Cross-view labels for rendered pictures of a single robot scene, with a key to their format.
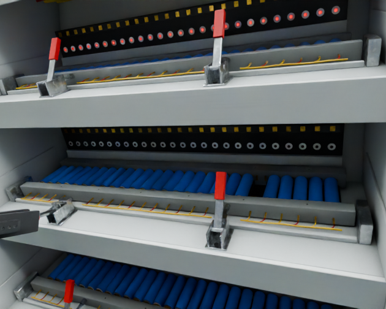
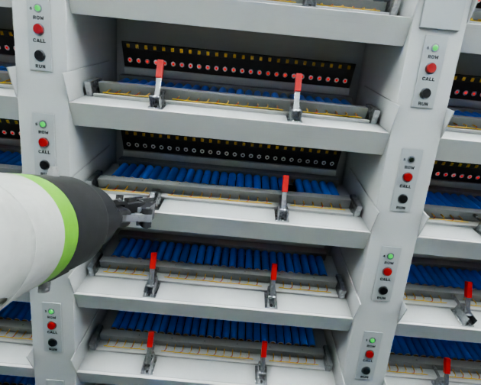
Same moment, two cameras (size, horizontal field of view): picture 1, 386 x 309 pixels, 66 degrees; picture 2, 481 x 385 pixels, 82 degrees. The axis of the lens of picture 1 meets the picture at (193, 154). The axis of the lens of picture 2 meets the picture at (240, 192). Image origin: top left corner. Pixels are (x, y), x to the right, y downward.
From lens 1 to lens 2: 0.29 m
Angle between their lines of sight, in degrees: 23
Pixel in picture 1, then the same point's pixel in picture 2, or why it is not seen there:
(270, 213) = (305, 201)
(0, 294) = (79, 270)
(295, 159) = (310, 169)
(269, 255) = (313, 224)
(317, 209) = (332, 198)
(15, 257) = not seen: hidden behind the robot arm
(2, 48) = (85, 51)
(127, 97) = (233, 120)
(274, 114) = (327, 143)
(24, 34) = (97, 39)
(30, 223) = not seen: hidden behind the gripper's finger
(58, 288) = (130, 262)
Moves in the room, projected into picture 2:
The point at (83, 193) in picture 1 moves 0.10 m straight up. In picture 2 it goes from (166, 186) to (168, 140)
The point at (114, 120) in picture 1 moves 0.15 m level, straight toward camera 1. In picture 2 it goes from (217, 134) to (269, 139)
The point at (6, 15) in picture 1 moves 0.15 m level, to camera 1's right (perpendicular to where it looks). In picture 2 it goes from (88, 19) to (165, 36)
